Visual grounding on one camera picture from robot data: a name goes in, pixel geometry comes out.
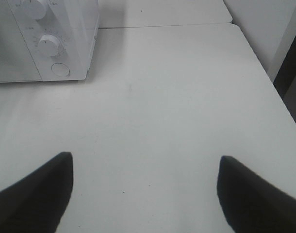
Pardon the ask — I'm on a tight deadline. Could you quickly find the white microwave door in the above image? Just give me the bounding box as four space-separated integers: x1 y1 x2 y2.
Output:
0 0 42 83

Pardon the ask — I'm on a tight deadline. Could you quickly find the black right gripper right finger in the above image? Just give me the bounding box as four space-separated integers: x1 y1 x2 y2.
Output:
217 156 296 233

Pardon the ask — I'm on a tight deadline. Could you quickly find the white microwave oven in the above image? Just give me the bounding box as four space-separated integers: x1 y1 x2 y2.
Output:
7 0 99 82

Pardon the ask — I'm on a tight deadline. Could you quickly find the upper white power knob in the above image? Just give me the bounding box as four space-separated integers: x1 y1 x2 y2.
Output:
21 0 48 20

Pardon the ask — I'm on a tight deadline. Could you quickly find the white timer knob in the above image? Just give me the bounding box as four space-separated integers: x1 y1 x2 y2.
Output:
38 34 63 57

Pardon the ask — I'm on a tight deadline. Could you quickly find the round white door button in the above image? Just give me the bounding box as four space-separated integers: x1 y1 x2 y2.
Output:
51 63 70 77

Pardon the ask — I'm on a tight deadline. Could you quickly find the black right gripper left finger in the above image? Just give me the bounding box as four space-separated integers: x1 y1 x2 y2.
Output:
0 152 73 233

